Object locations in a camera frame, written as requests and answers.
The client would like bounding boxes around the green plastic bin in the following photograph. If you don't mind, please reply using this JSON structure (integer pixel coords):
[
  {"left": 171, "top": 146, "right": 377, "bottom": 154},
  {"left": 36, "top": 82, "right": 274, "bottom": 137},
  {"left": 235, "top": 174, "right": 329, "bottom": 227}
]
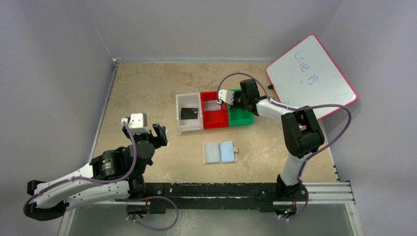
[{"left": 227, "top": 105, "right": 254, "bottom": 127}]

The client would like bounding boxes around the red plastic bin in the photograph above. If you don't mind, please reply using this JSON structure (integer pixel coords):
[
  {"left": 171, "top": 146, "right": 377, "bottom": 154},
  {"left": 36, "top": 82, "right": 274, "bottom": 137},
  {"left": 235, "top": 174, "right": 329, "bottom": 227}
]
[{"left": 200, "top": 91, "right": 229, "bottom": 129}]

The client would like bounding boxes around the white plastic bin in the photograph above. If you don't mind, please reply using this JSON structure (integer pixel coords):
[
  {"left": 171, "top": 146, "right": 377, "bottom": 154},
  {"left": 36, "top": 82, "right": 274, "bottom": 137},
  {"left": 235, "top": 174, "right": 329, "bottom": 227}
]
[{"left": 176, "top": 93, "right": 203, "bottom": 132}]

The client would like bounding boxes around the beige card holder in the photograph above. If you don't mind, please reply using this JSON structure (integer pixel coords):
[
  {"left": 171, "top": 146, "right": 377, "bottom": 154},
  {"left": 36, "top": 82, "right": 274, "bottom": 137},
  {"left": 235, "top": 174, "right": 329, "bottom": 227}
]
[{"left": 202, "top": 141, "right": 239, "bottom": 165}]

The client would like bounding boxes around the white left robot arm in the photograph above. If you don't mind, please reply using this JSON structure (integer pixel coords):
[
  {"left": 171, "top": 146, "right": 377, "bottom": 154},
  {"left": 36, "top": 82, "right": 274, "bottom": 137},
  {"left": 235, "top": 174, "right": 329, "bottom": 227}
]
[{"left": 23, "top": 122, "right": 168, "bottom": 221}]

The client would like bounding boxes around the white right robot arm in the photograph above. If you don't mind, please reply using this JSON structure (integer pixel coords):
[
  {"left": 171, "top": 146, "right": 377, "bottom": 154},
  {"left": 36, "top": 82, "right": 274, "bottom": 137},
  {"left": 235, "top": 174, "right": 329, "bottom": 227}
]
[{"left": 232, "top": 79, "right": 325, "bottom": 200}]

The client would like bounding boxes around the black credit card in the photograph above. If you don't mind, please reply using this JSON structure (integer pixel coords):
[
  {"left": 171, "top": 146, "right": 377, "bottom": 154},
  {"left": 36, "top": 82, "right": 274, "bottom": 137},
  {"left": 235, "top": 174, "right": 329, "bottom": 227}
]
[{"left": 180, "top": 108, "right": 199, "bottom": 120}]

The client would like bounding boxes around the silver credit card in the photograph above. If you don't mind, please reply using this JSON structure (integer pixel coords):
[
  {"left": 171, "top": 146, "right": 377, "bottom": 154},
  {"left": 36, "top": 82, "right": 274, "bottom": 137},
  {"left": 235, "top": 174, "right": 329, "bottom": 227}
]
[{"left": 203, "top": 100, "right": 222, "bottom": 112}]

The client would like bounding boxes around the pink framed whiteboard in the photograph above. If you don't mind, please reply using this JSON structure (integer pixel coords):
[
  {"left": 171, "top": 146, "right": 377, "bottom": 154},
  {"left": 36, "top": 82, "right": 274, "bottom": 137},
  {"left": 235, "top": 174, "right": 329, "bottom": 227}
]
[{"left": 266, "top": 34, "right": 357, "bottom": 119}]

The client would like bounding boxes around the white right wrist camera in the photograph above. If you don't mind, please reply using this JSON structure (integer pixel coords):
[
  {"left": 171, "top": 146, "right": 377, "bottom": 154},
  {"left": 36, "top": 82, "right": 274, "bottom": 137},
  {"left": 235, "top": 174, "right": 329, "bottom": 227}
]
[{"left": 217, "top": 89, "right": 235, "bottom": 105}]

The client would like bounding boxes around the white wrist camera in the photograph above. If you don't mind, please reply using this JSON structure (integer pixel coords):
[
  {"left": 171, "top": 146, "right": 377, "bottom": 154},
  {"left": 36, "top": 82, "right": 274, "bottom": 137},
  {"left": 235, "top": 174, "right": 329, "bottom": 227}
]
[
  {"left": 217, "top": 89, "right": 235, "bottom": 105},
  {"left": 121, "top": 113, "right": 149, "bottom": 135}
]

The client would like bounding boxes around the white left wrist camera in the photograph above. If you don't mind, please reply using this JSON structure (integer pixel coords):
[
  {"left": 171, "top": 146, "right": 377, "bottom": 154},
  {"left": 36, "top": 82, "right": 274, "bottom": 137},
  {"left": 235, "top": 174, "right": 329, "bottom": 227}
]
[{"left": 121, "top": 113, "right": 149, "bottom": 135}]

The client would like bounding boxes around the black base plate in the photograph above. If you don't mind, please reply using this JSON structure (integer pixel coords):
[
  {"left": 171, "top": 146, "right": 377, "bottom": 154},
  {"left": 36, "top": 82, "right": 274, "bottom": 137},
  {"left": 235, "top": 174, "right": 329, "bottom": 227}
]
[{"left": 127, "top": 182, "right": 308, "bottom": 214}]

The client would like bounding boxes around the aluminium frame rail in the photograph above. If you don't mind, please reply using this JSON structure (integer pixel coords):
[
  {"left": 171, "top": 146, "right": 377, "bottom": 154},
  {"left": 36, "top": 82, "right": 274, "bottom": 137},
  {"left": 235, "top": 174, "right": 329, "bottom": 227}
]
[{"left": 59, "top": 181, "right": 356, "bottom": 236}]

